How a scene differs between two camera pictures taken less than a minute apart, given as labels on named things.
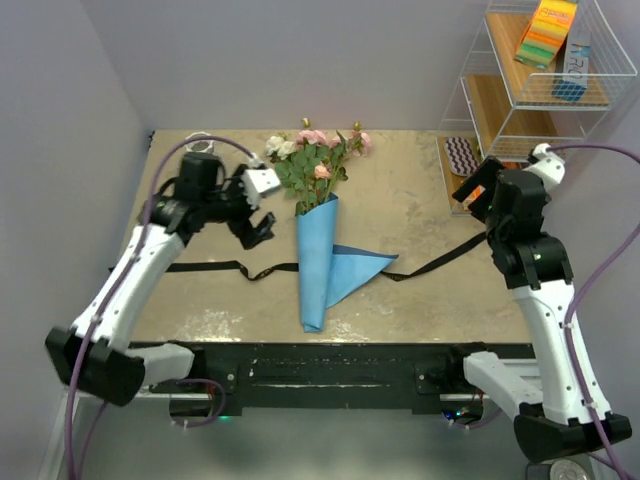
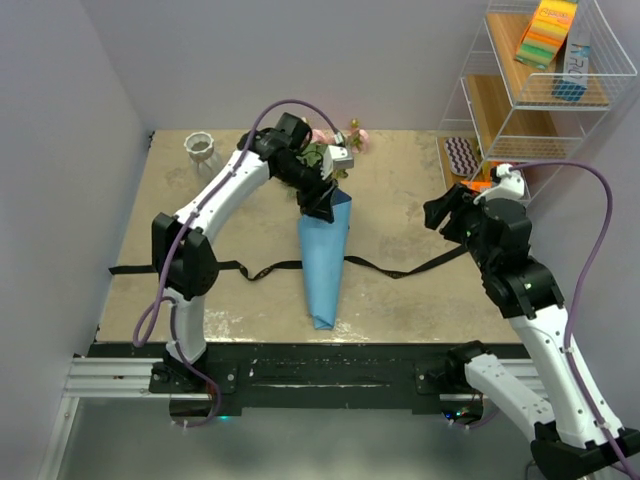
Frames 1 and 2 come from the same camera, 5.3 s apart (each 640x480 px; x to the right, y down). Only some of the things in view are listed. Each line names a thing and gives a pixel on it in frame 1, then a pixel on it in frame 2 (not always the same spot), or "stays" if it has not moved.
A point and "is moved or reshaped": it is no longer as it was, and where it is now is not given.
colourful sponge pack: [546, 33] stays
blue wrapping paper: [329, 272] is moved or reshaped
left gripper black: [243, 228] -> [321, 209]
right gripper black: [487, 173] -> [459, 200]
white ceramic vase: [199, 146] stays
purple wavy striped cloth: [462, 158] stays
